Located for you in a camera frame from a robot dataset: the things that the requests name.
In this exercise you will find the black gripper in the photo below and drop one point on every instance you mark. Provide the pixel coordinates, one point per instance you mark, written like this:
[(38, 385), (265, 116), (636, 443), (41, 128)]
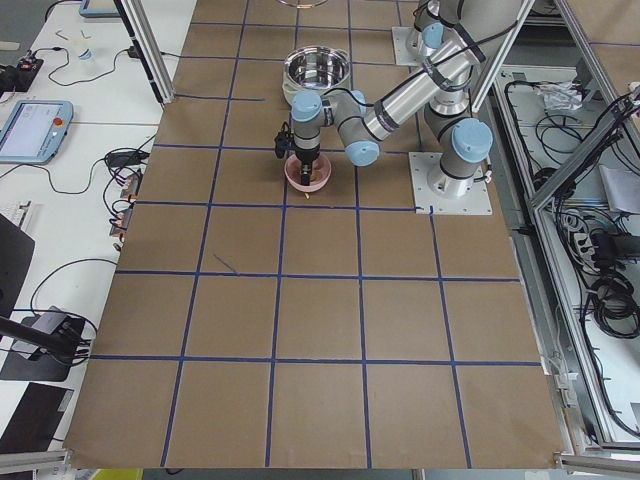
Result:
[(305, 155)]

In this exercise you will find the glass pot lid with knob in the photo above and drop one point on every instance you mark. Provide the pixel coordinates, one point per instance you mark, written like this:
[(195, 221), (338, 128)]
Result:
[(302, 4)]

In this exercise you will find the pale green electric pot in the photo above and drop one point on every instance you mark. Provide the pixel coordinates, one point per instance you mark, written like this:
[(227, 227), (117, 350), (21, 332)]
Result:
[(316, 67)]

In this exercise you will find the pink bowl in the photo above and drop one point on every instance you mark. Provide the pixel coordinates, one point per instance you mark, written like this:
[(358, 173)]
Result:
[(321, 172)]

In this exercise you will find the black power adapter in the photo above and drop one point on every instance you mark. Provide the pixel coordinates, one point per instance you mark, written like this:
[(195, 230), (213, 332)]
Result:
[(125, 158)]

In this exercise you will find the blue teach pendant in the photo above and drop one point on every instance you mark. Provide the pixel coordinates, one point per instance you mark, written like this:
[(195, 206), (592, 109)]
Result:
[(98, 9), (34, 131)]

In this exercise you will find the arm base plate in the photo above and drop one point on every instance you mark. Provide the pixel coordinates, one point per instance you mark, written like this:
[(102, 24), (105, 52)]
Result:
[(437, 194), (408, 45)]

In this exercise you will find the aluminium frame post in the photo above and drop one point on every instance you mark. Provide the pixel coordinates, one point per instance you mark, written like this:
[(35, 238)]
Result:
[(144, 42)]

